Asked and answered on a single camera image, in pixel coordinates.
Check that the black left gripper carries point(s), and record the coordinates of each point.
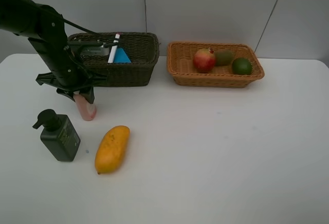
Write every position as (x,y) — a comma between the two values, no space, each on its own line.
(68,74)

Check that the pink bottle white cap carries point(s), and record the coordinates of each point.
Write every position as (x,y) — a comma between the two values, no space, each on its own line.
(87,111)

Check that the dark green pump bottle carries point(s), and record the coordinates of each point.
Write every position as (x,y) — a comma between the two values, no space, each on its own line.
(58,135)

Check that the white marker red caps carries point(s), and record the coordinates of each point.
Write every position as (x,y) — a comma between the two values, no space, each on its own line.
(114,47)

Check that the blue board eraser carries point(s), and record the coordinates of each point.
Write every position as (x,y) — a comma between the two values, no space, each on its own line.
(121,56)

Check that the yellow mango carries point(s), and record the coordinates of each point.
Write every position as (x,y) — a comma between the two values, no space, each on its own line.
(111,151)

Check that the red green pomegranate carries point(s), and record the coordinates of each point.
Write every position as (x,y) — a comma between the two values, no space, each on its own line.
(204,60)

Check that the brown kiwi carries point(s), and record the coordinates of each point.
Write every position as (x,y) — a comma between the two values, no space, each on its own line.
(223,57)

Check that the green lime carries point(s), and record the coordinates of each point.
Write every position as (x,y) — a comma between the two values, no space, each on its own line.
(241,66)

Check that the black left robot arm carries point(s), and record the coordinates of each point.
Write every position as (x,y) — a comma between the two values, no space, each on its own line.
(44,28)

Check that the dark brown wicker basket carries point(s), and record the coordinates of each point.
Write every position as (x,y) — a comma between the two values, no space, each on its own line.
(141,48)

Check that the orange wicker basket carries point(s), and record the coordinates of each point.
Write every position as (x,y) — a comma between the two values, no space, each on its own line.
(180,56)

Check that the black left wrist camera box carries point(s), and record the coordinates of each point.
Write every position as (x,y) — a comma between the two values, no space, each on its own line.
(89,48)

